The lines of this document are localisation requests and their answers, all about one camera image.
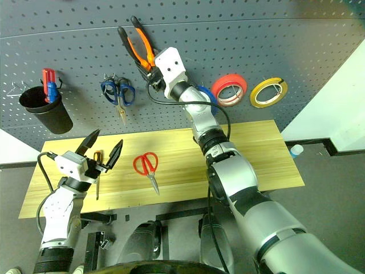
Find white bottle with blue label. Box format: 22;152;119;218
289;144;305;159

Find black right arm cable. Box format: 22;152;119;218
146;81;232;141

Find orange and black pliers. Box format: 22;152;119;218
117;15;157;72

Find white wire pegboard hook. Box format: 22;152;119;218
6;80;30;98

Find orange and black screwdriver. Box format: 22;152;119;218
93;150;104;201

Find blue utility knife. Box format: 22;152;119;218
47;81;60;103

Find dark rounded shape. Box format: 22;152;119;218
197;213;236;274
124;220;164;261

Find black post with metal clamp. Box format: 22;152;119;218
83;231;114;274

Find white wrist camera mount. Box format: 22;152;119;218
54;151;88;184
154;47;188;98

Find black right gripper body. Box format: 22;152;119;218
144;67;167;92

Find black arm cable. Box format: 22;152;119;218
35;151;59;236
146;81;232;141

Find blue handled scissors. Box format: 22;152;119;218
100;78;136;127

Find black curved rim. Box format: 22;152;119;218
95;258;230;274

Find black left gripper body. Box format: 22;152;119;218
83;155;111;184

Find metal pegboard tool hook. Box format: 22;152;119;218
103;72;120;86

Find yellow tape roll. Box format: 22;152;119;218
249;77;289;109

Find black hanging cable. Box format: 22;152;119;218
207;185;230;274

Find black table frame bracket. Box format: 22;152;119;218
79;212;118;227

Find blue tape roll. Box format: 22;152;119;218
196;85;221;115

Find red tape roll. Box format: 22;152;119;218
210;73;248;108

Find red handled scissors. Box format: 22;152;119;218
132;151;161;196

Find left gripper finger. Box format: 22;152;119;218
104;139;124;174
75;128;102;158

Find black cup holder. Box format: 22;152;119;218
18;86;74;135

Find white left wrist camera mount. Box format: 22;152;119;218
54;151;88;184

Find grey perforated pegboard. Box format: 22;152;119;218
0;0;365;152

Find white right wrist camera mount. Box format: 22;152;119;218
154;47;188;98

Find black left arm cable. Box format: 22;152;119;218
35;151;59;236

